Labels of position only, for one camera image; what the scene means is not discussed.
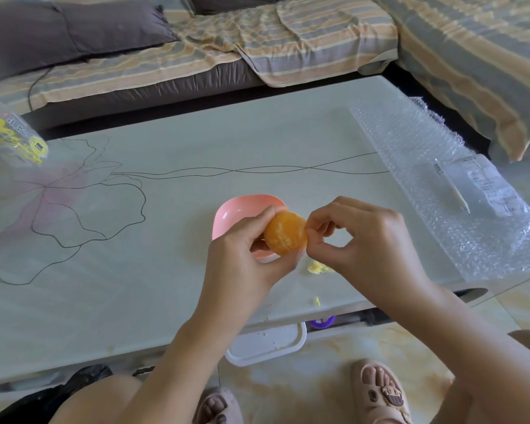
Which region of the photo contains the black cable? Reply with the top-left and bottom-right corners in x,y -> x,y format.
28,68 -> 54,112

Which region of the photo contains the small white pith clump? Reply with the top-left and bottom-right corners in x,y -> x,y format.
307,260 -> 336,276

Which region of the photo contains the thin white stick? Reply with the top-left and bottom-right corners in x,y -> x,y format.
433,159 -> 471,215

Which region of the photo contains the dark brown sofa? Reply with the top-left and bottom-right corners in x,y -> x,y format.
22,59 -> 491,157

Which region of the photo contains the person's right forearm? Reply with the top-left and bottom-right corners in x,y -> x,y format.
397,289 -> 530,424

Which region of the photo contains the grey upright cushion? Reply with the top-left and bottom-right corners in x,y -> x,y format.
190,0 -> 301,16

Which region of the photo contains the person's right hand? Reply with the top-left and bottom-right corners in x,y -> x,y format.
305,196 -> 442,319

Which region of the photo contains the person's left foot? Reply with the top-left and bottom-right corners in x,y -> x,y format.
193,388 -> 244,424

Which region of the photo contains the black box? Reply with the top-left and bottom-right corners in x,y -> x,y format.
362,306 -> 394,326

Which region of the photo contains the white plastic container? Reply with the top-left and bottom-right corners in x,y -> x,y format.
225,322 -> 308,367

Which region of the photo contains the orange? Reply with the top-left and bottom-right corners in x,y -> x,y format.
263,210 -> 309,257

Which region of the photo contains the person's right foot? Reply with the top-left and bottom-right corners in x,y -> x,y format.
351,359 -> 412,424

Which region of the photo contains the person's left leg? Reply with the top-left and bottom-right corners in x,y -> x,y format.
51,375 -> 143,424

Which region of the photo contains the person's foot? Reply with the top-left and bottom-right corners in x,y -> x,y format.
193,388 -> 244,424
351,359 -> 412,424

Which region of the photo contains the pink plastic dish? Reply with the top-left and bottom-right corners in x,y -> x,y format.
211,194 -> 288,263

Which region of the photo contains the clear plastic bag paper label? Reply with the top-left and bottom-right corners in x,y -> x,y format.
432,154 -> 530,218

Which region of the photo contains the clear bottle yellow label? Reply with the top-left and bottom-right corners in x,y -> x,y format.
0,99 -> 49,166

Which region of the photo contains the black plastic bag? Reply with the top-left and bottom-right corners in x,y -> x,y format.
0,364 -> 114,424

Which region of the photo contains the person's left forearm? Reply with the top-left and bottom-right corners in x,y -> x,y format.
117,322 -> 235,424

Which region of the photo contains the purple plastic ring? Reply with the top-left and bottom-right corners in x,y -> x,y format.
307,315 -> 337,330

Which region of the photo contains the person's left hand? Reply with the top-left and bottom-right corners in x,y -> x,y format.
187,205 -> 308,349

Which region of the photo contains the clear bubble wrap sheet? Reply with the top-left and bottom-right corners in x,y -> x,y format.
349,97 -> 530,283

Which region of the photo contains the striped sofa sheet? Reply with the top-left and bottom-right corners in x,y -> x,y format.
373,0 -> 530,163
0,0 -> 399,115

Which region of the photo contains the grey flat pillow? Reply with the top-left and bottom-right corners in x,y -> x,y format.
0,2 -> 178,84

